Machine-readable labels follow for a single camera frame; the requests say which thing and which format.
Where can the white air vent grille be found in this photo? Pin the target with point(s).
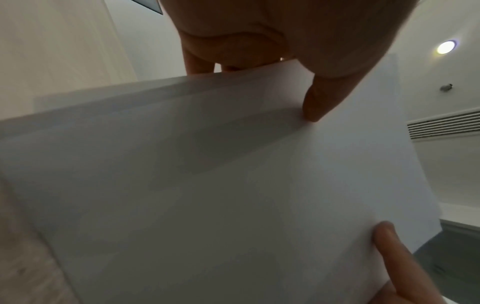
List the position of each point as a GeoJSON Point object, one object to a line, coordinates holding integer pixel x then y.
{"type": "Point", "coordinates": [446, 124]}

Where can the person's right hand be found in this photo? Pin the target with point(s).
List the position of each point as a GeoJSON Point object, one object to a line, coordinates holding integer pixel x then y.
{"type": "Point", "coordinates": [403, 276]}

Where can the dark grey panel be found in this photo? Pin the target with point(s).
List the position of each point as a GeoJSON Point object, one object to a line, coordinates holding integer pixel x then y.
{"type": "Point", "coordinates": [453, 255]}

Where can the small ceiling sensor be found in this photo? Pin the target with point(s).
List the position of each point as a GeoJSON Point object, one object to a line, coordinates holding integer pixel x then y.
{"type": "Point", "coordinates": [447, 87]}

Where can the person's left hand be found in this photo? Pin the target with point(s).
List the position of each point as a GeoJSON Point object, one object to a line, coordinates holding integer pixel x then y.
{"type": "Point", "coordinates": [300, 32]}

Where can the dark framed panel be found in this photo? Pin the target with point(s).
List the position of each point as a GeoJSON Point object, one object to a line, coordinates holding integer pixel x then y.
{"type": "Point", "coordinates": [150, 5]}

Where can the white paper sheet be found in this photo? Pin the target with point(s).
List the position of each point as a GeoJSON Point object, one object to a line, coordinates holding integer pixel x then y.
{"type": "Point", "coordinates": [210, 193]}

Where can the round ceiling light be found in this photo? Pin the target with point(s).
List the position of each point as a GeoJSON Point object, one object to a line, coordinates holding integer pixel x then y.
{"type": "Point", "coordinates": [446, 47]}

